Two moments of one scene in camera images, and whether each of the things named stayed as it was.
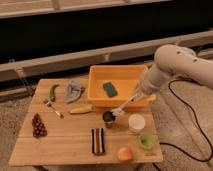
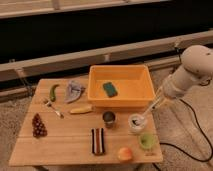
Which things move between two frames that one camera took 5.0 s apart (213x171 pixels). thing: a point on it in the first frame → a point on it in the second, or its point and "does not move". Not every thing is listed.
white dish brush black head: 120,110 → 151,108
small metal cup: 108,118 does not move
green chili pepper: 52,92 does not move
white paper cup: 136,123 does not move
